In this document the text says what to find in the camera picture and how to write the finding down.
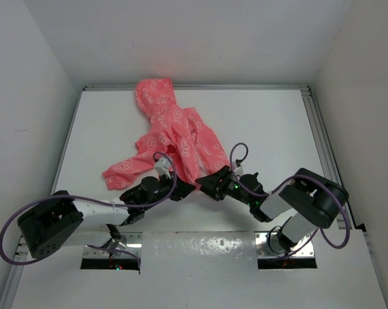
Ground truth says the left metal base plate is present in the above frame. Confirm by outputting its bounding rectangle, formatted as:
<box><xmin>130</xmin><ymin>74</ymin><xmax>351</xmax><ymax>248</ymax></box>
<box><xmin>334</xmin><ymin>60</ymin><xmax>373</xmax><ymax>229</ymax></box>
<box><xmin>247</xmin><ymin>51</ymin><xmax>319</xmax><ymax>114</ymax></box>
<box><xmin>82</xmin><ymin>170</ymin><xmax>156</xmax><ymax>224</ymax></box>
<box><xmin>83</xmin><ymin>232</ymin><xmax>142</xmax><ymax>259</ymax></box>

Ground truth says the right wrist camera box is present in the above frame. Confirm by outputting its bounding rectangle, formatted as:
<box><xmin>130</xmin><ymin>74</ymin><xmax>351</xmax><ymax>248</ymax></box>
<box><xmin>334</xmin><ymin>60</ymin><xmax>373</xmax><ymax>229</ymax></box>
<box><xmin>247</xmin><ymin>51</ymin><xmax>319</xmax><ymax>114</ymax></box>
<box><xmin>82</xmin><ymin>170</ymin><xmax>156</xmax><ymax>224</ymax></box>
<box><xmin>231</xmin><ymin>160</ymin><xmax>244</xmax><ymax>177</ymax></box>

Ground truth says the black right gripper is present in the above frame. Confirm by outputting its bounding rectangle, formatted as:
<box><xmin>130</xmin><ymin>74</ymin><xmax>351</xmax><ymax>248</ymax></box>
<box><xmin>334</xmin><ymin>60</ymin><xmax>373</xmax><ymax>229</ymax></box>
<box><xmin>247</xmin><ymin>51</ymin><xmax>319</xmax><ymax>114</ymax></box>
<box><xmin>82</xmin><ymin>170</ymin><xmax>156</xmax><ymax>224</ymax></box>
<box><xmin>197</xmin><ymin>165</ymin><xmax>253</xmax><ymax>207</ymax></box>

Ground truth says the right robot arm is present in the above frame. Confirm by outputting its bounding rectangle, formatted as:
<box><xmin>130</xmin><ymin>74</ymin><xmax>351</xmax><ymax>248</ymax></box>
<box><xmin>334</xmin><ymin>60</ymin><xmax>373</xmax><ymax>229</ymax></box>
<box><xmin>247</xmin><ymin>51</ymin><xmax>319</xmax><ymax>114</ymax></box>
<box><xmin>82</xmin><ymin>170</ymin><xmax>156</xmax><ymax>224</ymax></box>
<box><xmin>196</xmin><ymin>166</ymin><xmax>349</xmax><ymax>254</ymax></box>

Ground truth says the metal base plate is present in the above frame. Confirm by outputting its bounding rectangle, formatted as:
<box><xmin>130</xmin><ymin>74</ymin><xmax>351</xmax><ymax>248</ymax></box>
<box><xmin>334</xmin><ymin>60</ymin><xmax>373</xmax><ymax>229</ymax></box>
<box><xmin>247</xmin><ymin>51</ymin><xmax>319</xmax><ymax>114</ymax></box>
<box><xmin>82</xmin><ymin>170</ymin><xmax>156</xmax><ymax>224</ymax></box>
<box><xmin>254</xmin><ymin>232</ymin><xmax>317</xmax><ymax>258</ymax></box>
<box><xmin>83</xmin><ymin>232</ymin><xmax>142</xmax><ymax>259</ymax></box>

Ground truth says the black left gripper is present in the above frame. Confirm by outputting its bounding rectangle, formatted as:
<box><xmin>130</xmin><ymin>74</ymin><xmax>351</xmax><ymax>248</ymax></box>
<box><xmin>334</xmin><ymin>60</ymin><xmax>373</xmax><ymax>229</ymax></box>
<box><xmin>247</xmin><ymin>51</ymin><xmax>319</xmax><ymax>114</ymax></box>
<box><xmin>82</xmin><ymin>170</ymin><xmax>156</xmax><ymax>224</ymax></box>
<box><xmin>142</xmin><ymin>170</ymin><xmax>195</xmax><ymax>210</ymax></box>

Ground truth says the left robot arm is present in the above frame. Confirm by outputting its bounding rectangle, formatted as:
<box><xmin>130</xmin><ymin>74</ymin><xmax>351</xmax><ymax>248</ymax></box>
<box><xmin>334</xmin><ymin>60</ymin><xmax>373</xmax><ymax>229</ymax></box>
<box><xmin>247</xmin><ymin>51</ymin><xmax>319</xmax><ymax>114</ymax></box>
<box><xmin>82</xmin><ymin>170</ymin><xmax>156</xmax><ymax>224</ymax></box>
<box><xmin>17</xmin><ymin>175</ymin><xmax>195</xmax><ymax>259</ymax></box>

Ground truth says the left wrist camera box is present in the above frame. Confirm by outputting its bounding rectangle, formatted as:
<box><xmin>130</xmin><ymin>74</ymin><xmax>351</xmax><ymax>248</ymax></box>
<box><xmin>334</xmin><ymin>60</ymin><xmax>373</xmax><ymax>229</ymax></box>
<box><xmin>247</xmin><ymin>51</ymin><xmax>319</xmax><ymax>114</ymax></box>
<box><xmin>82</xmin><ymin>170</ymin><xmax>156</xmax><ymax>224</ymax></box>
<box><xmin>154</xmin><ymin>156</ymin><xmax>171</xmax><ymax>178</ymax></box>

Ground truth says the pink hooded jacket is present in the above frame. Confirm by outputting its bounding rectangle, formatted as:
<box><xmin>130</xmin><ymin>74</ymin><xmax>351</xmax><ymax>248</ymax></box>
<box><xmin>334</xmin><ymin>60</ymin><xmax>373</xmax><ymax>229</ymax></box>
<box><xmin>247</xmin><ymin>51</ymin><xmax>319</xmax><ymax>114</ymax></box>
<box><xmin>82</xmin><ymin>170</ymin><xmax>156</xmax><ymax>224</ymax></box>
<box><xmin>102</xmin><ymin>79</ymin><xmax>229</xmax><ymax>190</ymax></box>

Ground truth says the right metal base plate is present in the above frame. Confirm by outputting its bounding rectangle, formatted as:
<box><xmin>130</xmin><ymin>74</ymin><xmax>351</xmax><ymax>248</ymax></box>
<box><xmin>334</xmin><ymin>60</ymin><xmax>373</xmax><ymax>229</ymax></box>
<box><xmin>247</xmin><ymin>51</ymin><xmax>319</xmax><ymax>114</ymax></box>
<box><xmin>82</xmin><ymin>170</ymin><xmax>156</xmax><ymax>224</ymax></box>
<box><xmin>254</xmin><ymin>232</ymin><xmax>317</xmax><ymax>258</ymax></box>

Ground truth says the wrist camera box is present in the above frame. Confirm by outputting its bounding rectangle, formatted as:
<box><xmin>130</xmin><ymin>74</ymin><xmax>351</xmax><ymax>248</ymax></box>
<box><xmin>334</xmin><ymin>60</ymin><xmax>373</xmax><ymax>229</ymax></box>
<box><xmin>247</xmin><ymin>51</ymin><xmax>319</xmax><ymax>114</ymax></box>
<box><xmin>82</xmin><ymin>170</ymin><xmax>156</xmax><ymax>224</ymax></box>
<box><xmin>231</xmin><ymin>160</ymin><xmax>244</xmax><ymax>177</ymax></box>
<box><xmin>154</xmin><ymin>156</ymin><xmax>171</xmax><ymax>178</ymax></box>

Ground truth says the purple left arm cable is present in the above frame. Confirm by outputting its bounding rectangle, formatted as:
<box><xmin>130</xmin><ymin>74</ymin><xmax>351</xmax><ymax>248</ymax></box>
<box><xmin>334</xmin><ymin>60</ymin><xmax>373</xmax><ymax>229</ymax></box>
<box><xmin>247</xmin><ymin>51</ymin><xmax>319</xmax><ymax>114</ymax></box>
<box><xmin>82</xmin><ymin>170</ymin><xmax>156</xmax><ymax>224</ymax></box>
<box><xmin>0</xmin><ymin>152</ymin><xmax>177</xmax><ymax>265</ymax></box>

